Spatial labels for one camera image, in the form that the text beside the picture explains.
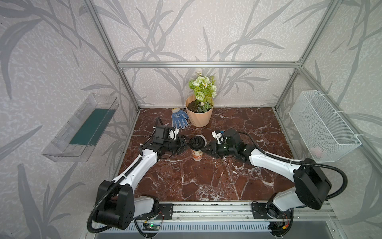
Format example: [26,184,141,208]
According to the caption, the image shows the green white artificial flowers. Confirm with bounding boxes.
[188,72,217,113]

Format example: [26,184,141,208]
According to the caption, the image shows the clear plastic wall shelf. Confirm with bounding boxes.
[42,93,119,162]

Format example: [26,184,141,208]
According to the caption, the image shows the small green circuit board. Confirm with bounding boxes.
[143,221,161,231]

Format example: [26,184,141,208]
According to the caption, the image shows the blue dotted work glove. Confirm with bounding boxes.
[171,108,190,129]

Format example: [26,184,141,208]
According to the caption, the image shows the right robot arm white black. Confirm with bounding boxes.
[202,129,332,219]

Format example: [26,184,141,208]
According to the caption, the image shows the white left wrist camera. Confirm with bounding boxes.
[168,127,179,140]

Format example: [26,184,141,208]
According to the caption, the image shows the white wire mesh basket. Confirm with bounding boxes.
[289,91,362,163]

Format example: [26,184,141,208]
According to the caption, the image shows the printed paper milk tea cup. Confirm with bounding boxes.
[192,149,204,161]

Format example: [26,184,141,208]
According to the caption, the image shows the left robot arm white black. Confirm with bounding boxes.
[87,125,190,234]

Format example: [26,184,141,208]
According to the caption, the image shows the beige plastic flower pot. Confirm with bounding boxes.
[185,95,213,127]

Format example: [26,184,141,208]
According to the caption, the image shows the pink object in basket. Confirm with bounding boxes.
[310,146,326,159]

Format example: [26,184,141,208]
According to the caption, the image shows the black plastic cup lid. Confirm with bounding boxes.
[189,135,204,150]

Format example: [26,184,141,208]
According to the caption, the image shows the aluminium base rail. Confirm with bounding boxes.
[124,201,338,234]

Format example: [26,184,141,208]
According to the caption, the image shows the dark green mat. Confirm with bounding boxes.
[69,108,116,146]

